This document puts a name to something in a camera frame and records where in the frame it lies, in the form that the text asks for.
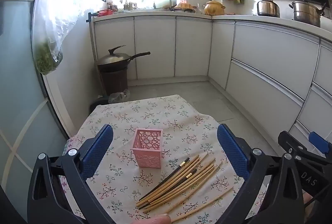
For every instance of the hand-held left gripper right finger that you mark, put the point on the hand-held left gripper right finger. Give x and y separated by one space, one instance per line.
232 151

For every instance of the woven basket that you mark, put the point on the woven basket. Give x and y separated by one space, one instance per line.
184 7

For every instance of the black chopstick with gold band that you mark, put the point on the black chopstick with gold band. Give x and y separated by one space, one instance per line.
179 166
190 174

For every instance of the crumpled clear plastic bag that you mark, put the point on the crumpled clear plastic bag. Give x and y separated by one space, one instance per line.
119 95

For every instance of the pink perforated chopstick holder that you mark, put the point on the pink perforated chopstick holder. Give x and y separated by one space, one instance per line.
147 159

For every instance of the hanging plastic bag of greens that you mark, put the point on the hanging plastic bag of greens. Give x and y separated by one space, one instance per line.
46 60

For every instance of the person's left hand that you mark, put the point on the person's left hand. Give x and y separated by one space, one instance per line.
160 219

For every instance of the red plastic basket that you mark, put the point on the red plastic basket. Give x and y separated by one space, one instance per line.
105 13

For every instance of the metal wok lid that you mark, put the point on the metal wok lid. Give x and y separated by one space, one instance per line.
112 58

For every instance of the dark round object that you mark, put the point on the dark round object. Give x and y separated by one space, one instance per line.
99 103

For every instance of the white countertop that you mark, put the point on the white countertop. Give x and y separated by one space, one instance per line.
155 13

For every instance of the bunch of bamboo chopsticks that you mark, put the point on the bunch of bamboo chopsticks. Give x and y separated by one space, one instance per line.
179 185

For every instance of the steel kettle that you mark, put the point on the steel kettle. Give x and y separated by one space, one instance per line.
268 7

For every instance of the steel stock pot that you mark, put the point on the steel stock pot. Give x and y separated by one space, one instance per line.
306 14

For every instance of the brown bin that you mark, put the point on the brown bin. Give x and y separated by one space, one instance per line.
114 81

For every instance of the white kitchen base cabinets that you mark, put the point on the white kitchen base cabinets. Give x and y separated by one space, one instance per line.
272 53

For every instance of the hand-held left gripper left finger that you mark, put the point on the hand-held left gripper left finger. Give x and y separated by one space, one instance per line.
98 147

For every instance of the yellow clay pot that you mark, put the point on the yellow clay pot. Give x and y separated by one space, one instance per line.
214 8

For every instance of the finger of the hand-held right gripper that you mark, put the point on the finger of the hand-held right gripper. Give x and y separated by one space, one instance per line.
289 142
320 143

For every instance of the floral tablecloth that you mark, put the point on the floral tablecloth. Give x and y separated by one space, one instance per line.
155 115

